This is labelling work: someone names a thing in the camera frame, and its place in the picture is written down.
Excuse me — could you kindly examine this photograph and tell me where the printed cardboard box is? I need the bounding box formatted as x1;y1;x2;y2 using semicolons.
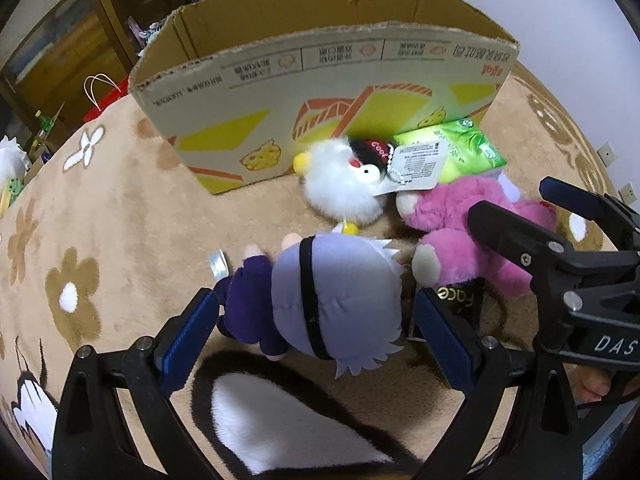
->
127;0;521;196

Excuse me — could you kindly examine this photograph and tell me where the zebra plush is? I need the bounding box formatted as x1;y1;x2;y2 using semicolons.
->
137;22;168;51

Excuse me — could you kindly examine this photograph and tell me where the open brown cardboard box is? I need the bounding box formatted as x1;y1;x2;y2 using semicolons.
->
22;102;67;181

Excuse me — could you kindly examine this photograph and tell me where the wooden corner shelf unit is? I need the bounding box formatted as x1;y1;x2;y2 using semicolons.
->
77;0;201;61

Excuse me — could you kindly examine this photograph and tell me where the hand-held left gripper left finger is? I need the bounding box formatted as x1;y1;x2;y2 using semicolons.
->
50;287;236;480

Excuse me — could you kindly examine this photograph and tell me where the white spiky-hair plush head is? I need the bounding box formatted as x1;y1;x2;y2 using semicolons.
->
0;135;28;196

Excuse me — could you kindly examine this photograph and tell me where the person's right hand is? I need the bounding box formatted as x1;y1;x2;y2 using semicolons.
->
575;365;621;406

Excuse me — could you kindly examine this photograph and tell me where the green tissue packet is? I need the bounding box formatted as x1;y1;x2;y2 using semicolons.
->
392;117;507;183

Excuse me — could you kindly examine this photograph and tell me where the wooden wardrobe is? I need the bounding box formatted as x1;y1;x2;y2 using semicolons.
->
0;0;138;126

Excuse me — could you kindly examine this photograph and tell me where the purple plush doll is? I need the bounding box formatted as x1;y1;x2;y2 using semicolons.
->
215;234;408;380

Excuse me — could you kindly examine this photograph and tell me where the black packet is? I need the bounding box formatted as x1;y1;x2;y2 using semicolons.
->
407;280;483;346

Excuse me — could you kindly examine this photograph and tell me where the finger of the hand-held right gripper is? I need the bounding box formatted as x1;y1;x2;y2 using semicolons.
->
466;201;640;316
539;176;640;251

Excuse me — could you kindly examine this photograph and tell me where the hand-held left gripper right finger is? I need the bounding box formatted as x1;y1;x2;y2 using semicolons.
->
413;287;591;480

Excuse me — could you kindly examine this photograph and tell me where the beige floral blanket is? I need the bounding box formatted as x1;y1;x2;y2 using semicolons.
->
0;60;640;480

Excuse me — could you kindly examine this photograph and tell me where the pink plush bear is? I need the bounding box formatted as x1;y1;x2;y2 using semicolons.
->
395;175;558;301

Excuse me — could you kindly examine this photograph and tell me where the small silver object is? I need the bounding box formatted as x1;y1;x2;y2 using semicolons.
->
209;249;232;278

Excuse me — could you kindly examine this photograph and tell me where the red paper bag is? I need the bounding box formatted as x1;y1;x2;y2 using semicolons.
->
82;74;126;122

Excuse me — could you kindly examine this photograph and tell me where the white fluffy plush toy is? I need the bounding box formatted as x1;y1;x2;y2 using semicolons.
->
295;135;448;236

